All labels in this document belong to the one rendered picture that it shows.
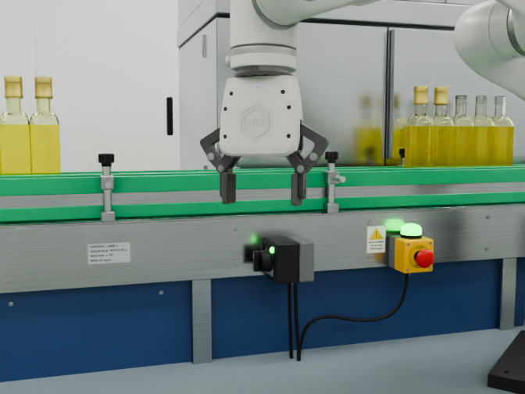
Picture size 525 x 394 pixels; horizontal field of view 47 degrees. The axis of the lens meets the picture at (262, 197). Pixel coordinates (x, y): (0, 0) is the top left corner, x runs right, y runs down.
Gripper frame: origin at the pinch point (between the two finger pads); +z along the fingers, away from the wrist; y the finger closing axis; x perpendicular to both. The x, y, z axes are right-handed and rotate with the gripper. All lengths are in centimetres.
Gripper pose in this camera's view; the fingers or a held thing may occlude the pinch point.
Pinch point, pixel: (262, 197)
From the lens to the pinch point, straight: 77.3
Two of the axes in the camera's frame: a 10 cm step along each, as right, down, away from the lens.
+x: 3.1, -0.5, 9.5
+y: 9.5, 0.2, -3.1
